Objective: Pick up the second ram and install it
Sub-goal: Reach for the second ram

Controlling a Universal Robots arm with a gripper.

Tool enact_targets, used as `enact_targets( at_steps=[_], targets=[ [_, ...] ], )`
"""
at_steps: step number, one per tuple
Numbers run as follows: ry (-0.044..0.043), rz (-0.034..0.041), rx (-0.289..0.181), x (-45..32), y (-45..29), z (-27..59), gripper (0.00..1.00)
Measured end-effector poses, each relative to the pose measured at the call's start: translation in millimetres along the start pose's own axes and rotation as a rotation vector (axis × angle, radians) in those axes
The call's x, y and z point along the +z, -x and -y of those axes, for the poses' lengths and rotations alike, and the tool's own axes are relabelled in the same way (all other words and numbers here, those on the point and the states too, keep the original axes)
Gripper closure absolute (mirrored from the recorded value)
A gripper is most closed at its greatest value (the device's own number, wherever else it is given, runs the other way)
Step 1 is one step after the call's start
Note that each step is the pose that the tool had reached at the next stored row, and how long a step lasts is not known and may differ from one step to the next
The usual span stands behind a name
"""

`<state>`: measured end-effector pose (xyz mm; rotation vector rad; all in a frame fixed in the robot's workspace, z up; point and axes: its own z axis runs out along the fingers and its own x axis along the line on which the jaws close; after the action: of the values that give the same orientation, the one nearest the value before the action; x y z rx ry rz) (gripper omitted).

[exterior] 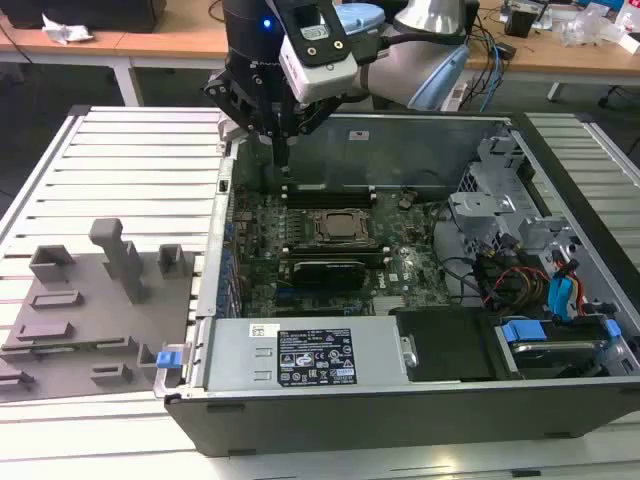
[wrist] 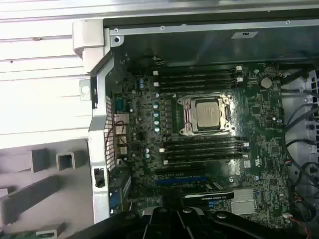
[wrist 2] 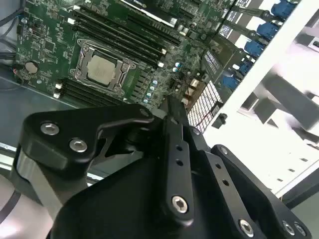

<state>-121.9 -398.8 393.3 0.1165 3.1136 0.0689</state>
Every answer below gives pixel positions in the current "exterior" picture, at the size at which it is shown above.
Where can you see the grey power supply unit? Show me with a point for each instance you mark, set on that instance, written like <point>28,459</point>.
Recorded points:
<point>235,355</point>

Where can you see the black open PC case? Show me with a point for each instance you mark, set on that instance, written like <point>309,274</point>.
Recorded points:
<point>400,420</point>

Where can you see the silver hard disk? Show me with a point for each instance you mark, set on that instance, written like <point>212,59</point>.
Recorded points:
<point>550,352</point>

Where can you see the CPU with metal top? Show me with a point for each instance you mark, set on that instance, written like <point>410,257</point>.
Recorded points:
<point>342,224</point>

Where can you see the black graphics card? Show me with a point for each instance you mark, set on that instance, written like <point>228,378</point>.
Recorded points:
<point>330,275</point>

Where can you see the black RAM slot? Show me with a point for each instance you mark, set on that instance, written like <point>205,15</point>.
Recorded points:
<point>330,202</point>
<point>330,192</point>
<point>376,259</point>
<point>335,248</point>

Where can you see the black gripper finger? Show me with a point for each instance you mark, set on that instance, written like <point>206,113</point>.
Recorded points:
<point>315,117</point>
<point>235,100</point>

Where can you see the round coin battery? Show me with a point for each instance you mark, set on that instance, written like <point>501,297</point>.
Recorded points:
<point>405,204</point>

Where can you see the small black device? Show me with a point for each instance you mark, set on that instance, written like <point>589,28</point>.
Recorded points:
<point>520,22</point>

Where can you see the white sticker with black mark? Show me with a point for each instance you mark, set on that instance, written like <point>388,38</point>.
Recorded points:
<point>359,135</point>

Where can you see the silver chipset heatsink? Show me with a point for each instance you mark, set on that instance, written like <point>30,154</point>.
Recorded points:
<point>389,307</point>

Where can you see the white grey wrist camera box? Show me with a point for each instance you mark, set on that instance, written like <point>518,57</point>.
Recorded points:
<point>320,60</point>

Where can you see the wooden desk white legs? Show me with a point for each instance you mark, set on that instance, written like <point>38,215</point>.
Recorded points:
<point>175,42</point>

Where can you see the silver metal drive cage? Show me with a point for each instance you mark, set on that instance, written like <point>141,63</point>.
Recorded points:
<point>480,205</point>

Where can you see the green motherboard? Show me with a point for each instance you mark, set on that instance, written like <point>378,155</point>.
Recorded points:
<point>415,235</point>

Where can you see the white power strip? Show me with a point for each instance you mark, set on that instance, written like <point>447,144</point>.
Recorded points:
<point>456,95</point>

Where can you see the blue disk carrier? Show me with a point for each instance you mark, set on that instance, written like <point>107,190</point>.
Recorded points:
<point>522,332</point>

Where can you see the tall black box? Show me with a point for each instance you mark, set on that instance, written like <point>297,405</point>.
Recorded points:
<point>473,17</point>

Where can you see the grey parts rack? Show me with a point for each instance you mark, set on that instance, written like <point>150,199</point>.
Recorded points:
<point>100,320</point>

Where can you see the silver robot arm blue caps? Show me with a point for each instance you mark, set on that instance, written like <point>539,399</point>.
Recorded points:
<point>395,75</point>

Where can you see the large black box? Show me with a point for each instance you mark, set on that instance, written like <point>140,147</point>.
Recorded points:
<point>100,15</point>

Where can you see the blue plastic latch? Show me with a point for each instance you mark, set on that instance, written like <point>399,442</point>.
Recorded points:
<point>167,360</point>

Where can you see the red white carton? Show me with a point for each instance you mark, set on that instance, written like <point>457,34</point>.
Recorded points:
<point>631,42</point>

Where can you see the crumpled white paper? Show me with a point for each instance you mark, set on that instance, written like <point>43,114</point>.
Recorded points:
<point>65,32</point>

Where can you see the clear plastic bags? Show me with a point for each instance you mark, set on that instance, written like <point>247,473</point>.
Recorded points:
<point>590,25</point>

